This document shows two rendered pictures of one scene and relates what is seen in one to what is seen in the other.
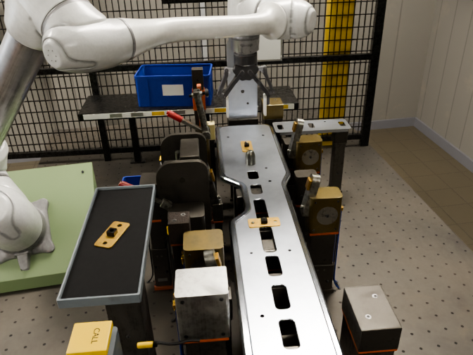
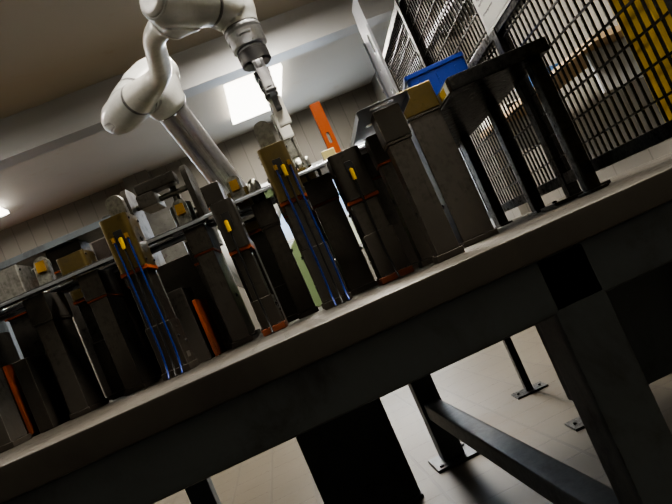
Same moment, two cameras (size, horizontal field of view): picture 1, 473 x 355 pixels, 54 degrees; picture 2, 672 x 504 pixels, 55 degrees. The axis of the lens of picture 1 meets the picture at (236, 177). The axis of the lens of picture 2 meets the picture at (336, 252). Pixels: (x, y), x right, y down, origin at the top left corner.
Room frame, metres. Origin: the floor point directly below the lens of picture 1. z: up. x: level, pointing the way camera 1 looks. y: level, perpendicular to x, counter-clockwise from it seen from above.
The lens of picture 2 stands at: (1.51, -1.55, 0.73)
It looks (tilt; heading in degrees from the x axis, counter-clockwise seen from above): 3 degrees up; 91
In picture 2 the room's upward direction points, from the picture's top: 24 degrees counter-clockwise
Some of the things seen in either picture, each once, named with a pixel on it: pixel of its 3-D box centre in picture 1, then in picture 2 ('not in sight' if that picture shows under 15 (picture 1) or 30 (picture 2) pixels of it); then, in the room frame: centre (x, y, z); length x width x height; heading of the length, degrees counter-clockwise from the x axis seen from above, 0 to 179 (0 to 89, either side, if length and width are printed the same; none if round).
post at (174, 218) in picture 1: (185, 282); (131, 308); (0.91, 0.14, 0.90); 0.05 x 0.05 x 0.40; 4
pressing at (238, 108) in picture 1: (242, 76); (380, 67); (1.74, -0.03, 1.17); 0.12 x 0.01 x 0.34; 94
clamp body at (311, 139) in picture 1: (309, 182); (305, 226); (1.44, -0.26, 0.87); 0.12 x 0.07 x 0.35; 94
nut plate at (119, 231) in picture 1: (112, 232); not in sight; (0.76, 0.25, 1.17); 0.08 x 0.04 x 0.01; 164
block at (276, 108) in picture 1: (271, 141); (443, 166); (1.76, -0.15, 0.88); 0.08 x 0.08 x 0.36; 4
